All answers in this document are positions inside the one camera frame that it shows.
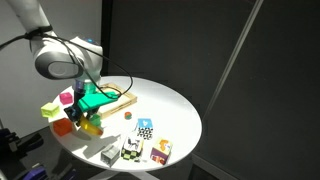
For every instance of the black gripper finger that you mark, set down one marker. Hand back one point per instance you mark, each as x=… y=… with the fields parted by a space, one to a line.
x=74 y=119
x=87 y=116

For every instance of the blue number four soft cube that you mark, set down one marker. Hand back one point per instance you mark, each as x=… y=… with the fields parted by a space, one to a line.
x=145 y=128

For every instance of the small orange green ball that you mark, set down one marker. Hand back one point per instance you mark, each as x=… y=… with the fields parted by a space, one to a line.
x=128 y=115

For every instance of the green orange soft cube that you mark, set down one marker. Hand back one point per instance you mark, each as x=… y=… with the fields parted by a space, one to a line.
x=161 y=151

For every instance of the clamps with coloured handles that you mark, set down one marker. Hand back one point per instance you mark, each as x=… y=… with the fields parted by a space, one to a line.
x=12 y=149

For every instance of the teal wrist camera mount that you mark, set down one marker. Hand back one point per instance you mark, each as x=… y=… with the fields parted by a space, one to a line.
x=93 y=101

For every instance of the grey cube block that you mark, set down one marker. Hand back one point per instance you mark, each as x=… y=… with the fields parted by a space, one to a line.
x=109 y=155

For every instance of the magenta cube block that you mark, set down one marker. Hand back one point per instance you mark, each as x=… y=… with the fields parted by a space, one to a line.
x=66 y=98

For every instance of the orange cube block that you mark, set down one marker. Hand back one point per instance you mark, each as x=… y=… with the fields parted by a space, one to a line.
x=62 y=127

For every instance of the round white table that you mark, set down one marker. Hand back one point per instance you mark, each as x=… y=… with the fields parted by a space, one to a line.
x=173 y=117

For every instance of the lime green cube block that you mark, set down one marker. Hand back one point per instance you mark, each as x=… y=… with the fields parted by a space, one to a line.
x=49 y=110

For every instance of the wooden tray frame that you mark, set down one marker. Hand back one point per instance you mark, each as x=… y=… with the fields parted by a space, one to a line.
x=124 y=101

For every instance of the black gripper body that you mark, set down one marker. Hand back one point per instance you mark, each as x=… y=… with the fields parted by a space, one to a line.
x=76 y=110

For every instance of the yellow banana toy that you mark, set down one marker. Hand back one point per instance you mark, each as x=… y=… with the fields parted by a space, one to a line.
x=90 y=128

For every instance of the black white soft cube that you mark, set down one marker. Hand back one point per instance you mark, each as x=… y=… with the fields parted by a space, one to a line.
x=132 y=148

